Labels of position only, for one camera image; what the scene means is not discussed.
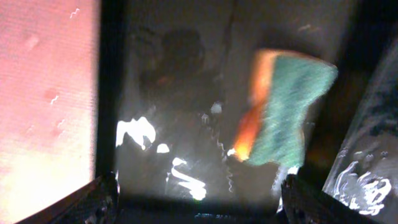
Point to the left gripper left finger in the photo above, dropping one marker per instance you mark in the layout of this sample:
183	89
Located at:
94	203

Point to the black round tray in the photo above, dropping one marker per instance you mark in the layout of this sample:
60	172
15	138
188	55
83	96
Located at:
364	174

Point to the green and yellow sponge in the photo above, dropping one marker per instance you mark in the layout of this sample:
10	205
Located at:
284	84

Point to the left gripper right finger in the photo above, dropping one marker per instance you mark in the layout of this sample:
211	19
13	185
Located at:
303	203

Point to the black rectangular tray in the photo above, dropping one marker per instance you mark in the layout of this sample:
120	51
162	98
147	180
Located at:
174	85

